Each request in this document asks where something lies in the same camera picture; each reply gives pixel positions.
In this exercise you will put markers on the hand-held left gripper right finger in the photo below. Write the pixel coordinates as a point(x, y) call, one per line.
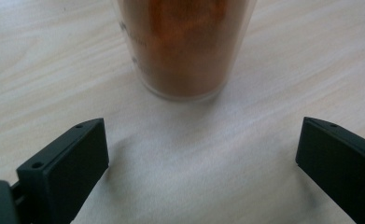
point(342, 168)

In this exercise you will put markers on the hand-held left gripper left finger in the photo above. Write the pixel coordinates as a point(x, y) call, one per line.
point(65, 168)

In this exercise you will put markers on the glass jar of red-brown spice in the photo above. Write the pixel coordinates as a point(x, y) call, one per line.
point(183, 46)

